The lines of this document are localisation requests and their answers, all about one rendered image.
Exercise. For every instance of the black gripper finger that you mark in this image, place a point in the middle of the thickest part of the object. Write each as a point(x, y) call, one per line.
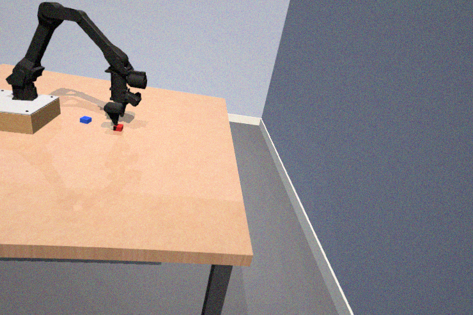
point(114, 117)
point(125, 105)

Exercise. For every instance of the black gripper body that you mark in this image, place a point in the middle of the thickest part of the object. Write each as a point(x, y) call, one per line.
point(116, 95)

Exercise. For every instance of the blue block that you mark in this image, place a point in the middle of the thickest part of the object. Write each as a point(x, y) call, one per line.
point(85, 120)

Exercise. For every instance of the red block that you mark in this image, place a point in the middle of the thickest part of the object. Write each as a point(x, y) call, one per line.
point(118, 127)

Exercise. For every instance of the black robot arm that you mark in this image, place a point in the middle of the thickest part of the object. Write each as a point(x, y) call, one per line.
point(50, 16)

